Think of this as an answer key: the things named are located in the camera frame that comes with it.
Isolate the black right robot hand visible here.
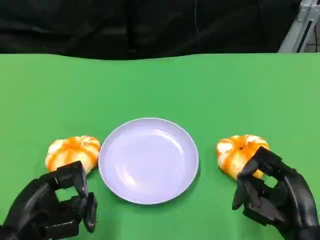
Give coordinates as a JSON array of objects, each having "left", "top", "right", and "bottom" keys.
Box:
[{"left": 231, "top": 146, "right": 320, "bottom": 240}]

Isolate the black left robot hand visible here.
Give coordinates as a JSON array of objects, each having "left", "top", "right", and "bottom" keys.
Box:
[{"left": 0, "top": 160, "right": 99, "bottom": 240}]

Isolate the orange and white bread roll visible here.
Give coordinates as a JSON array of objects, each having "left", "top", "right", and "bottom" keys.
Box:
[
  {"left": 216, "top": 134, "right": 271, "bottom": 181},
  {"left": 44, "top": 135, "right": 101, "bottom": 176}
]

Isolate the lilac plate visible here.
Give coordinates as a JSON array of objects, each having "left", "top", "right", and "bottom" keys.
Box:
[{"left": 97, "top": 117, "right": 200, "bottom": 206}]

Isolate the green table cloth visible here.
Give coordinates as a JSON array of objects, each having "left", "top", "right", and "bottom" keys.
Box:
[{"left": 0, "top": 52, "right": 320, "bottom": 240}]

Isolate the black backdrop cloth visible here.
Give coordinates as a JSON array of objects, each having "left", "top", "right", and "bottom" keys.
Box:
[{"left": 0, "top": 0, "right": 301, "bottom": 61}]

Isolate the aluminium frame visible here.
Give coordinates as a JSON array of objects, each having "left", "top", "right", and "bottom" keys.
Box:
[{"left": 277, "top": 0, "right": 320, "bottom": 53}]

